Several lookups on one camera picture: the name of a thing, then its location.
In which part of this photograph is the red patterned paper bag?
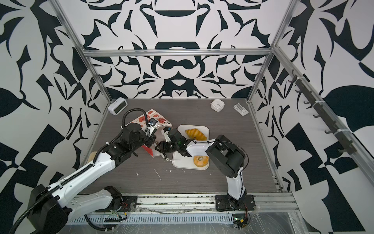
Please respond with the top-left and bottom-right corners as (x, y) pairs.
(142, 109), (172, 157)

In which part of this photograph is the grey wall hook rack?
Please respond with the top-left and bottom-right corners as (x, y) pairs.
(289, 70), (357, 155)

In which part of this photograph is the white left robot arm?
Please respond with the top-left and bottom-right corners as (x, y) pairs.
(27, 119), (157, 234)

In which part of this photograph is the yellow fake croissant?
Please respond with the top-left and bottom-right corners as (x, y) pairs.
(185, 128), (207, 141)

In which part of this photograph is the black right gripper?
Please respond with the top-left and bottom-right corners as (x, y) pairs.
(154, 141), (181, 154)

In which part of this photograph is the white digital alarm clock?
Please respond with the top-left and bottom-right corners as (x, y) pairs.
(108, 97), (128, 116)

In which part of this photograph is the white square analog clock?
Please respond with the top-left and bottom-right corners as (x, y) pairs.
(210, 99), (225, 112)

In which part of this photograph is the white plastic tray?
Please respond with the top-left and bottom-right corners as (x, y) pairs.
(172, 124), (210, 170)

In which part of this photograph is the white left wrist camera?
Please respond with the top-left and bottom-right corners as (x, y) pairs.
(148, 118), (158, 127)

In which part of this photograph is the black corrugated cable conduit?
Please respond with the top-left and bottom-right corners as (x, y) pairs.
(8, 163), (97, 234)

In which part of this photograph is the fake bagel ring bread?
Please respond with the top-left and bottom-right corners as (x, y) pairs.
(193, 156), (209, 167)

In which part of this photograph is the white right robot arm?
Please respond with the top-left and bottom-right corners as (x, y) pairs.
(155, 129), (247, 212)

